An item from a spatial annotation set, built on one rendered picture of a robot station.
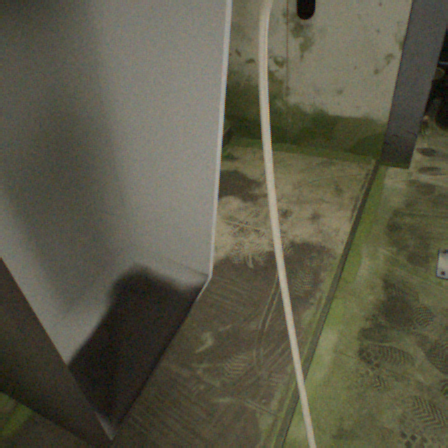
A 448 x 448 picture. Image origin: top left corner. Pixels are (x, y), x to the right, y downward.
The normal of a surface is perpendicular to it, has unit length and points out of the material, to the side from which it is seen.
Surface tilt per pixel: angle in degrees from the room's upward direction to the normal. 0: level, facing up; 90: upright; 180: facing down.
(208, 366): 0
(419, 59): 90
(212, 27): 90
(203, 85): 90
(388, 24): 90
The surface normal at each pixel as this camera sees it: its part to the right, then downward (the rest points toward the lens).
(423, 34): -0.45, 0.63
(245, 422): -0.12, -0.74
